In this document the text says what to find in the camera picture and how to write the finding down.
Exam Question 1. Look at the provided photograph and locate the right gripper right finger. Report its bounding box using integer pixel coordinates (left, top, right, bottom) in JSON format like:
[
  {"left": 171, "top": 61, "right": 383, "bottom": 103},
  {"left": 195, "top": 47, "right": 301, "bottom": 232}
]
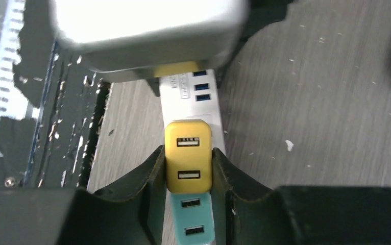
[{"left": 211, "top": 149, "right": 391, "bottom": 244}]

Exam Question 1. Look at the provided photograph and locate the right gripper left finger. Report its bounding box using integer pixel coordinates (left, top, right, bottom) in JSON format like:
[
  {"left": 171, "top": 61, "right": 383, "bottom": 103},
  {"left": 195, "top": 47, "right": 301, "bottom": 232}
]
[{"left": 0, "top": 146, "right": 166, "bottom": 244}]

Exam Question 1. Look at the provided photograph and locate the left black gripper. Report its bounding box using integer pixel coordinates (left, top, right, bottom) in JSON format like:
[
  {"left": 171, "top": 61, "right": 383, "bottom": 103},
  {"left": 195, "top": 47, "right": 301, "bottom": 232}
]
[{"left": 146, "top": 0, "right": 298, "bottom": 97}]

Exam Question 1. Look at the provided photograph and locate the teal adapter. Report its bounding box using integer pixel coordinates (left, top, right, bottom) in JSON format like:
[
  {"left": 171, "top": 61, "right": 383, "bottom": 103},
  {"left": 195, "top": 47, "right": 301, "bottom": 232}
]
[{"left": 170, "top": 192, "right": 215, "bottom": 244}]

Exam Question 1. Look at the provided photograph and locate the yellow adapter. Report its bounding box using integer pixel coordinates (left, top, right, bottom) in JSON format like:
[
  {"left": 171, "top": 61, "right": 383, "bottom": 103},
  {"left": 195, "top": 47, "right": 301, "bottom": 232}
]
[{"left": 164, "top": 119, "right": 212, "bottom": 194}]

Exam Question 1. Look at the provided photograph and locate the white power strip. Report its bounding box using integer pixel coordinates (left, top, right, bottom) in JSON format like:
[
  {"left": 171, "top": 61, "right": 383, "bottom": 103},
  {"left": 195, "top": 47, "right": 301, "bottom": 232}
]
[{"left": 157, "top": 69, "right": 227, "bottom": 245}]

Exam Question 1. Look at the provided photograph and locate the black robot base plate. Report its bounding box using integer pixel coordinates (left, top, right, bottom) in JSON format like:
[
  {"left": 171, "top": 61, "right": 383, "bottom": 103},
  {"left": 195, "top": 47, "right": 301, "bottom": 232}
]
[{"left": 0, "top": 1, "right": 110, "bottom": 188}]

